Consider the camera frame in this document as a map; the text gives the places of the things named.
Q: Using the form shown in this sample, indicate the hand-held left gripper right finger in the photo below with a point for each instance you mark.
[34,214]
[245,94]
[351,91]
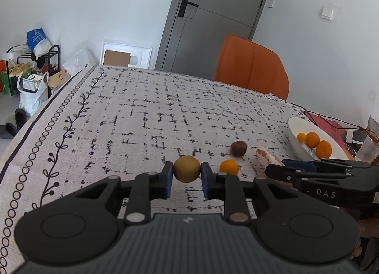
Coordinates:
[205,180]

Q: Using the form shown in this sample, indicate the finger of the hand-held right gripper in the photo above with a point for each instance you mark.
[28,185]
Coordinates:
[299,164]
[284,173]

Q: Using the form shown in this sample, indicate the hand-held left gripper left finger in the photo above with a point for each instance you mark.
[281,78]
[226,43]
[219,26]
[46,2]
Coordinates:
[168,179]

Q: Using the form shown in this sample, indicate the yellow-green round fruit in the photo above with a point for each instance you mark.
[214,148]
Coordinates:
[186,169]

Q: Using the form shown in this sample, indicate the small orange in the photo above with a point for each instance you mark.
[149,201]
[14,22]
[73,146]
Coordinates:
[301,137]
[229,167]

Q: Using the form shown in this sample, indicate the large orange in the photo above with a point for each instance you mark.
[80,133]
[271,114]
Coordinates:
[324,148]
[312,139]

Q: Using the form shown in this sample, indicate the white bowl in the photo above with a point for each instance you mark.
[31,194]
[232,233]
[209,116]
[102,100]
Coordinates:
[296,132]

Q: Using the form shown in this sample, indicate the person's right hand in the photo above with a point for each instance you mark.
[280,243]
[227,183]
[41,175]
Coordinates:
[368,227]

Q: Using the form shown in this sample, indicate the dark purple plum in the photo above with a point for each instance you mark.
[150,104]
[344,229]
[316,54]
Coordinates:
[238,148]

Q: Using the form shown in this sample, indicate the clear glass cup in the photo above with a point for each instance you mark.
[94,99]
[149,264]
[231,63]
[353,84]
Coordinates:
[368,151]

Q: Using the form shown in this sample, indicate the white charger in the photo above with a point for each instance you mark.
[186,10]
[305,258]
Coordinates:
[355,137]

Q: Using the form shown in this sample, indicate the patterned white tablecloth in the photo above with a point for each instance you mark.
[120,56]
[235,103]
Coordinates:
[118,143]

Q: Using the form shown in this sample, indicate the grey printed packet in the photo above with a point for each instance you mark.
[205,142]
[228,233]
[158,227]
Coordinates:
[373,127]

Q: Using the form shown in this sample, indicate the orange chair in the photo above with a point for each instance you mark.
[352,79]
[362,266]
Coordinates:
[251,66]

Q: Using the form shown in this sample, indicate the brown cardboard sheet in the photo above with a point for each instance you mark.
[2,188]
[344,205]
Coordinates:
[117,58]

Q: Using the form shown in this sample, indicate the brown paper bag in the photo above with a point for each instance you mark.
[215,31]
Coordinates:
[59,78]

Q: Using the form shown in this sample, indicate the clear plastic bag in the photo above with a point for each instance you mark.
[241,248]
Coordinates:
[78,61]

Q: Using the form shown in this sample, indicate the grey door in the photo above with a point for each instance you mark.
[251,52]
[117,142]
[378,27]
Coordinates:
[213,31]

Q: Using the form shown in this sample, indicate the large white plastic bag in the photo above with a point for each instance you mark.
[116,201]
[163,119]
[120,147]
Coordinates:
[31,102]

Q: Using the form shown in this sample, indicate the grey slipper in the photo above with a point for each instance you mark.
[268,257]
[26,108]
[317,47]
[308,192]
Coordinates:
[7,130]
[20,117]

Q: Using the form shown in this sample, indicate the white mesh basket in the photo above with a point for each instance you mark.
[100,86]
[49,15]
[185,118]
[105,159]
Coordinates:
[32,83]

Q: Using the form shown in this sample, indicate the black shoe rack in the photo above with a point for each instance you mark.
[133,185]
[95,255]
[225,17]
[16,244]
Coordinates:
[54,55]

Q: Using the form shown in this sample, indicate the yellow slipper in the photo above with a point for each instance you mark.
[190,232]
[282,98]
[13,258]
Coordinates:
[24,68]
[14,70]

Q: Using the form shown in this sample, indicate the green box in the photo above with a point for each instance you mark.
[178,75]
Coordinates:
[6,83]

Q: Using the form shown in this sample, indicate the blue and white bag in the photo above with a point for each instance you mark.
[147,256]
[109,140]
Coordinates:
[38,40]

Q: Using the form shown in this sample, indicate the white plastic package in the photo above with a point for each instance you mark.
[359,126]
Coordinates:
[14,53]

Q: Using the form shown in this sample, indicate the white light switch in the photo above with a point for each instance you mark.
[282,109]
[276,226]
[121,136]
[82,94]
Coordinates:
[327,13]
[270,3]

